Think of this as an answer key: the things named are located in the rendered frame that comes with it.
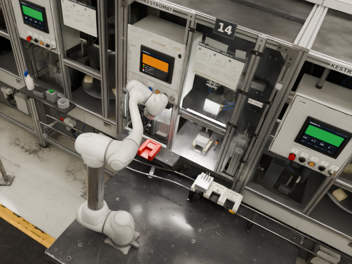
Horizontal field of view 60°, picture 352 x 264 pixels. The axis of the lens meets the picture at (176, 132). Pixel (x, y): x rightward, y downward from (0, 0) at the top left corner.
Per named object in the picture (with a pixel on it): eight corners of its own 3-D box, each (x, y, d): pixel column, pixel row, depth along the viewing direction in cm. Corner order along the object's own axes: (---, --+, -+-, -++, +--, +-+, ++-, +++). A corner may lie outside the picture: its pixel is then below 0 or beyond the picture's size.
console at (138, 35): (124, 85, 224) (124, 25, 192) (145, 69, 243) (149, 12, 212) (174, 107, 213) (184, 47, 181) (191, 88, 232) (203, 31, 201)
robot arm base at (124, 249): (130, 259, 202) (130, 255, 198) (103, 242, 208) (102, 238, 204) (145, 237, 215) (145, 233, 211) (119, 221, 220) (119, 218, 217)
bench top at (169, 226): (45, 254, 201) (44, 252, 198) (135, 155, 273) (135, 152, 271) (262, 399, 162) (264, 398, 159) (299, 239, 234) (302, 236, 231)
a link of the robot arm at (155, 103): (161, 110, 218) (146, 99, 216) (173, 98, 208) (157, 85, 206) (155, 119, 210) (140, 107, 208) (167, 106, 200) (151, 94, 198)
